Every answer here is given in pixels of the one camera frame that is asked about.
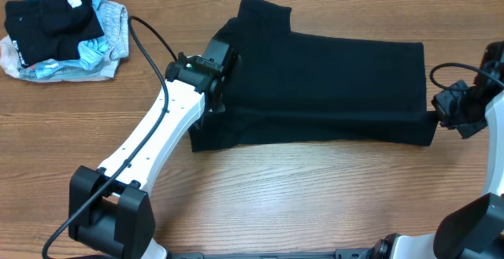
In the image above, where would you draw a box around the black t-shirt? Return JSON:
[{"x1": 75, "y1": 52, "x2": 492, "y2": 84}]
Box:
[{"x1": 189, "y1": 0, "x2": 438, "y2": 152}]

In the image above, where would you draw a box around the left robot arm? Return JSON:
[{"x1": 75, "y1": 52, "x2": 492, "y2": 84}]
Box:
[{"x1": 69, "y1": 52, "x2": 237, "y2": 258}]

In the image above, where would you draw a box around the grey patterned folded garment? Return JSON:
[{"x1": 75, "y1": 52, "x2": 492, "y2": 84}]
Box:
[{"x1": 98, "y1": 1, "x2": 129, "y2": 62}]

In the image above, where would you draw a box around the folded black garment on pile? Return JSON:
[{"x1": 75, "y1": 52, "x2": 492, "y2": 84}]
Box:
[{"x1": 5, "y1": 0, "x2": 104, "y2": 68}]

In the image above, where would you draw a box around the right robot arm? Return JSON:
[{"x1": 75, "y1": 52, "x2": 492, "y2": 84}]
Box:
[{"x1": 361, "y1": 42, "x2": 503, "y2": 259}]

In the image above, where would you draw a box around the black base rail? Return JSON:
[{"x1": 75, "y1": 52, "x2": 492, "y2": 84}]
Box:
[{"x1": 141, "y1": 248, "x2": 378, "y2": 259}]

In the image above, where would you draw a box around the light blue folded garment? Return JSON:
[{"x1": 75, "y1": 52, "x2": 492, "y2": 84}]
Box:
[{"x1": 26, "y1": 0, "x2": 109, "y2": 80}]

